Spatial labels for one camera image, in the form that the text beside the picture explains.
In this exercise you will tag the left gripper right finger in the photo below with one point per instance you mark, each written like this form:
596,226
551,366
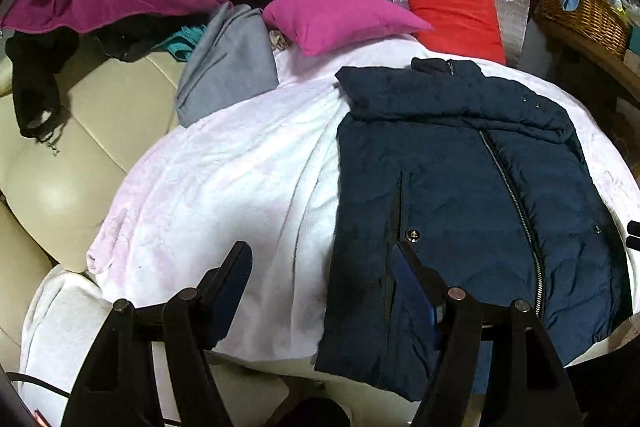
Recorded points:
527,383

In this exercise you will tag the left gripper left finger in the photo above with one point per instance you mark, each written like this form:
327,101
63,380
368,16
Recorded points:
116,385

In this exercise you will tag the navy blue puffer jacket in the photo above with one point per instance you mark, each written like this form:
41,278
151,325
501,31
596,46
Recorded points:
486,180

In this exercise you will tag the cream leather sofa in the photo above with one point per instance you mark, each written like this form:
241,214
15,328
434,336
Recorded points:
55,195

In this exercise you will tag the white fleece blanket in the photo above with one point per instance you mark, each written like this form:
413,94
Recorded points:
266,171

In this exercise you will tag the wooden side table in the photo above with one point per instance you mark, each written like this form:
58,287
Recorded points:
611,64

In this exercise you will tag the black garment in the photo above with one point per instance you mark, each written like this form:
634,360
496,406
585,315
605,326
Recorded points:
36,59

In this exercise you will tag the grey garment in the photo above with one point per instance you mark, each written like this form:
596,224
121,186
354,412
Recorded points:
231,63

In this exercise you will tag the teal garment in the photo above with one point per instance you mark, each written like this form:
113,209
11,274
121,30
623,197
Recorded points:
182,43

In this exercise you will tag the red pillow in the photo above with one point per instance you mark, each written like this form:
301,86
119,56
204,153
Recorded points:
461,27

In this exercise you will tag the wicker basket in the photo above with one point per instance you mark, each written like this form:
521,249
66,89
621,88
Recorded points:
595,20

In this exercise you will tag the magenta pink pillow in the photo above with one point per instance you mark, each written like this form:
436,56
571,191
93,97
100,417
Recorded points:
322,26

